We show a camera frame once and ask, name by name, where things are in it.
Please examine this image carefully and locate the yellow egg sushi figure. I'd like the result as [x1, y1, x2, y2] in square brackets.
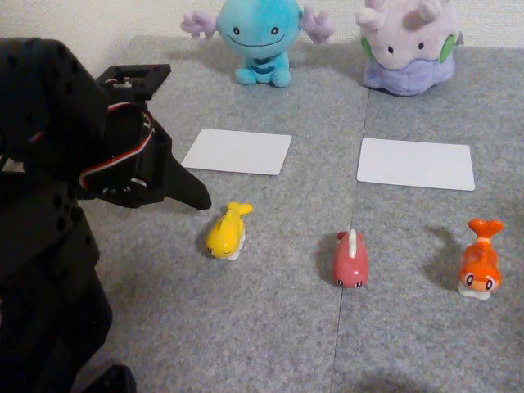
[205, 201, 254, 261]

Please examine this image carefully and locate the blue Wooper plush toy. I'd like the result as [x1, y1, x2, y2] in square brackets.
[179, 0, 337, 89]

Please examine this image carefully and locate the pink sushi figure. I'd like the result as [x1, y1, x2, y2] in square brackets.
[332, 228, 370, 290]

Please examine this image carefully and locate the lilac Goomy plush toy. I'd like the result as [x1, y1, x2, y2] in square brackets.
[355, 0, 466, 97]

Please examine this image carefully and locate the orange shrimp sushi figure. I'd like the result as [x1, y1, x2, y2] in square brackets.
[457, 218, 505, 301]

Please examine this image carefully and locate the white rectangular card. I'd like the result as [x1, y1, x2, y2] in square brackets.
[180, 129, 293, 177]
[355, 138, 477, 192]

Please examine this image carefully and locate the white red black servo cable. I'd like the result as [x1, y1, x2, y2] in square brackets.
[77, 102, 156, 192]

